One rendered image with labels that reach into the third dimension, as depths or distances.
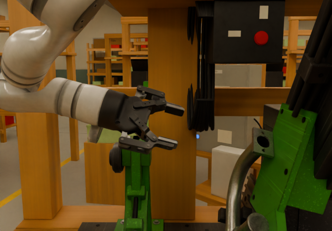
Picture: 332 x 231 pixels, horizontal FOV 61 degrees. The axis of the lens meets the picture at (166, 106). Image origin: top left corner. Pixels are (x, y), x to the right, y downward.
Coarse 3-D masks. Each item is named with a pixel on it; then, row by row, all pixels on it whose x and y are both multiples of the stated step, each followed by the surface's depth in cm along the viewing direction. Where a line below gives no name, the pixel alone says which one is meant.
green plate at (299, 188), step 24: (288, 120) 50; (312, 120) 44; (288, 144) 48; (312, 144) 45; (264, 168) 55; (288, 168) 46; (312, 168) 46; (264, 192) 52; (288, 192) 45; (312, 192) 46; (264, 216) 49
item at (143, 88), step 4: (140, 88) 57; (144, 88) 58; (148, 88) 58; (148, 92) 57; (152, 92) 57; (156, 92) 58; (160, 92) 58; (148, 96) 58; (152, 96) 59; (156, 96) 59; (160, 96) 57; (164, 96) 58; (156, 100) 59
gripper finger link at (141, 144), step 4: (120, 140) 50; (124, 140) 50; (128, 140) 50; (132, 140) 50; (136, 140) 50; (124, 144) 50; (128, 144) 50; (132, 144) 50; (136, 144) 50; (140, 144) 50; (144, 144) 50; (148, 144) 50; (120, 148) 52; (124, 148) 51; (128, 148) 51; (132, 148) 51; (136, 148) 51; (140, 148) 52; (144, 148) 50; (148, 148) 50; (140, 152) 52; (144, 152) 52
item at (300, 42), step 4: (284, 40) 924; (300, 40) 913; (284, 44) 923; (300, 44) 914; (284, 48) 914; (300, 48) 907; (304, 48) 905; (296, 60) 918; (300, 60) 916; (284, 68) 931; (284, 72) 932; (284, 76) 926; (284, 80) 935; (284, 84) 937
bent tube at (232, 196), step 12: (252, 132) 54; (264, 132) 55; (252, 144) 53; (264, 144) 55; (240, 156) 59; (252, 156) 56; (240, 168) 60; (240, 180) 60; (228, 192) 61; (240, 192) 60; (228, 204) 59; (240, 204) 60; (228, 216) 58; (240, 216) 58; (228, 228) 56
